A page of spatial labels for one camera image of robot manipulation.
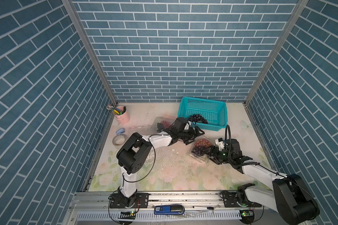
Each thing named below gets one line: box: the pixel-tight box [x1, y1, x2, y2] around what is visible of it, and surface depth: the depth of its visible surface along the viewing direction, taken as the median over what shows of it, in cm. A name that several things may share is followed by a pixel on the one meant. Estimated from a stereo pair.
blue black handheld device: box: [153, 204, 185, 215], surface depth 71 cm
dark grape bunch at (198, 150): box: [191, 145, 206, 157], surface depth 86 cm
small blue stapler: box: [115, 127, 126, 135], surface depth 101 cm
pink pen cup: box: [113, 105, 131, 126], surface depth 104 cm
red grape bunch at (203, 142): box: [194, 138, 212, 148], surface depth 91 cm
